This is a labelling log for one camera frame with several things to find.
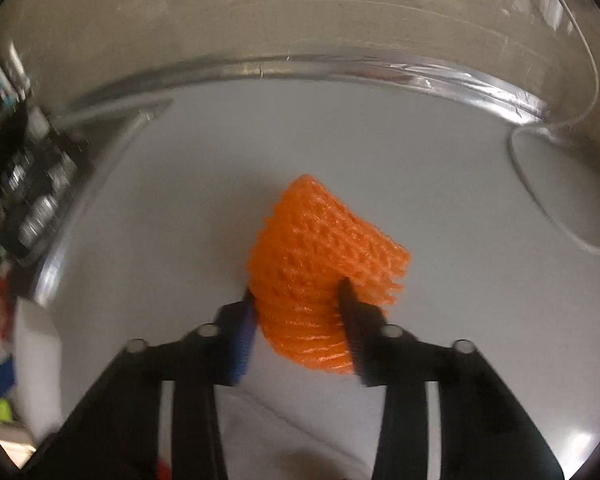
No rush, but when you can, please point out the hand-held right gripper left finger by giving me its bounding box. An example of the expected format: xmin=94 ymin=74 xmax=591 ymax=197
xmin=22 ymin=290 xmax=258 ymax=480

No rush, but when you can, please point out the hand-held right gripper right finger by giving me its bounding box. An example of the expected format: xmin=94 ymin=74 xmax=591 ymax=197
xmin=337 ymin=279 xmax=566 ymax=480

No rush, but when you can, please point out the orange foam fruit net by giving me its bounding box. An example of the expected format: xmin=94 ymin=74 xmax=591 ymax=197
xmin=247 ymin=174 xmax=412 ymax=376

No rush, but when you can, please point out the red square wrapper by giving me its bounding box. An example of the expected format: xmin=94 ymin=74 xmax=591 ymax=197
xmin=0 ymin=280 xmax=13 ymax=346

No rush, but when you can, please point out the gas stove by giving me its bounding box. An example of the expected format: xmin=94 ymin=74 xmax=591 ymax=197
xmin=0 ymin=97 xmax=176 ymax=306

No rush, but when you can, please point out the metal kitchen rack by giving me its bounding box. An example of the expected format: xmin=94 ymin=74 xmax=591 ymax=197
xmin=0 ymin=45 xmax=36 ymax=111

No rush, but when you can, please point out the white power cable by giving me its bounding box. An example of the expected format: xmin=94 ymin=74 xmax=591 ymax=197
xmin=507 ymin=0 xmax=600 ymax=255

